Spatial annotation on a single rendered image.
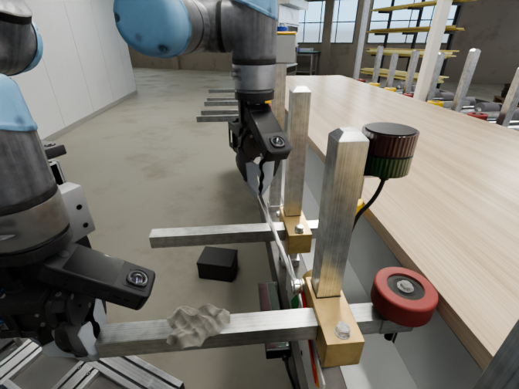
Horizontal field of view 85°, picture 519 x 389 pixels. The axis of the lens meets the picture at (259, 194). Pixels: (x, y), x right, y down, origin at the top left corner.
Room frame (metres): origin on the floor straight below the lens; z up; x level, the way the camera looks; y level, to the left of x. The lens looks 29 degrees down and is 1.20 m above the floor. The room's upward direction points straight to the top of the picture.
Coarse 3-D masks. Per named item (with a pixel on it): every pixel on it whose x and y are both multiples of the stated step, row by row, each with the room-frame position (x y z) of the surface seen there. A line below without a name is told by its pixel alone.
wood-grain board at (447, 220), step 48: (288, 96) 1.79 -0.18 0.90; (336, 96) 1.79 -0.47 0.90; (384, 96) 1.79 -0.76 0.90; (432, 144) 0.89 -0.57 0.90; (480, 144) 0.89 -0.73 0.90; (384, 192) 0.56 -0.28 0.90; (432, 192) 0.56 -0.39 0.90; (480, 192) 0.56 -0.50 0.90; (384, 240) 0.42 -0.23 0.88; (432, 240) 0.39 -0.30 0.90; (480, 240) 0.39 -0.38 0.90; (480, 288) 0.28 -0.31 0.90; (480, 336) 0.21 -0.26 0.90
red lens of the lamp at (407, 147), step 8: (368, 136) 0.30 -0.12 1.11; (376, 136) 0.29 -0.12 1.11; (384, 136) 0.29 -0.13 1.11; (392, 136) 0.29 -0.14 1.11; (408, 136) 0.29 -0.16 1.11; (416, 136) 0.29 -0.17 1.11; (376, 144) 0.29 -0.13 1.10; (384, 144) 0.29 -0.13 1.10; (392, 144) 0.29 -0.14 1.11; (400, 144) 0.28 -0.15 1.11; (408, 144) 0.29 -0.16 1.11; (416, 144) 0.30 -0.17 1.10; (368, 152) 0.30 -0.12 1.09; (376, 152) 0.29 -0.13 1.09; (384, 152) 0.29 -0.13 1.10; (392, 152) 0.28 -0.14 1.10; (400, 152) 0.28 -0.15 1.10; (408, 152) 0.29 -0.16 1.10
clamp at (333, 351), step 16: (320, 304) 0.28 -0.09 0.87; (336, 304) 0.28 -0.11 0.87; (320, 320) 0.25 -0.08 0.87; (336, 320) 0.25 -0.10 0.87; (352, 320) 0.25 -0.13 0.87; (320, 336) 0.24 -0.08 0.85; (352, 336) 0.23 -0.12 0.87; (320, 352) 0.23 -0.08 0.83; (336, 352) 0.22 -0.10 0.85; (352, 352) 0.22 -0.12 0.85
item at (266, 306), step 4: (260, 284) 0.48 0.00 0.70; (264, 284) 0.48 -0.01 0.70; (260, 288) 0.47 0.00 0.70; (264, 288) 0.47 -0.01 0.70; (260, 292) 0.45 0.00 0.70; (264, 292) 0.45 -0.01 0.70; (264, 296) 0.44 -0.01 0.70; (268, 296) 0.44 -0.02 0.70; (264, 300) 0.43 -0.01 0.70; (268, 300) 0.43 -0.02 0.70; (264, 304) 0.42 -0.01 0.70; (268, 304) 0.42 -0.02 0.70; (264, 308) 0.41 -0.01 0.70; (268, 308) 0.41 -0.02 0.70; (268, 344) 0.33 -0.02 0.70; (272, 344) 0.33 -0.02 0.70; (268, 348) 0.32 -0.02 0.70; (272, 348) 0.32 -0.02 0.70
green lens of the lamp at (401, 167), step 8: (368, 160) 0.30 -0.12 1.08; (376, 160) 0.29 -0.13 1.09; (384, 160) 0.29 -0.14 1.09; (392, 160) 0.28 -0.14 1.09; (400, 160) 0.28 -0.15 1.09; (408, 160) 0.29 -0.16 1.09; (368, 168) 0.30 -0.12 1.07; (376, 168) 0.29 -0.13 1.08; (384, 168) 0.29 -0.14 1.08; (392, 168) 0.28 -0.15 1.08; (400, 168) 0.29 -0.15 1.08; (408, 168) 0.29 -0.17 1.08; (376, 176) 0.29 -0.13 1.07; (384, 176) 0.29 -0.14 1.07; (392, 176) 0.28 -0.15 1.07; (400, 176) 0.29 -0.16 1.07
